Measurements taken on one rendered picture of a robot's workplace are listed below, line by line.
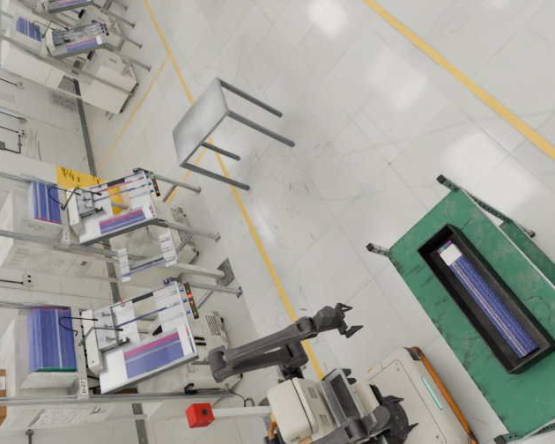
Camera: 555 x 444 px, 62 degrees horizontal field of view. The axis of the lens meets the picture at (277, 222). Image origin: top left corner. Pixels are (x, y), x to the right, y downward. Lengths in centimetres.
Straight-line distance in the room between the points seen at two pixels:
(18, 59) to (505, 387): 683
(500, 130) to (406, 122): 70
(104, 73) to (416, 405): 622
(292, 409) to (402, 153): 214
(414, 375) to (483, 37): 225
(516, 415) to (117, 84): 682
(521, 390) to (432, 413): 98
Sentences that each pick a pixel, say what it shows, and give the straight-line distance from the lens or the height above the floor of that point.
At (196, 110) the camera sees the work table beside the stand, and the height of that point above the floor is 80.
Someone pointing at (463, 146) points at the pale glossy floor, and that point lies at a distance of 330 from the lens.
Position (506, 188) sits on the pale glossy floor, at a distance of 309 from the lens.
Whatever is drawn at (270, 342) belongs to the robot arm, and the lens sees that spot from 189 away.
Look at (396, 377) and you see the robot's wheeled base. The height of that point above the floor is 28.
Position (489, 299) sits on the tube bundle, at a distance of 192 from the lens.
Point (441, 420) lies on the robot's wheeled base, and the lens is 282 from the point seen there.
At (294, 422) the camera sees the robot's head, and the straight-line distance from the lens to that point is 196.
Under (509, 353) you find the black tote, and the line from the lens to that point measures 193.
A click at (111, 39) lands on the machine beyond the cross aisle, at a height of 21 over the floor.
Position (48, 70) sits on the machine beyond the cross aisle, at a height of 119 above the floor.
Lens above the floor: 278
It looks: 42 degrees down
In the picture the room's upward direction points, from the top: 72 degrees counter-clockwise
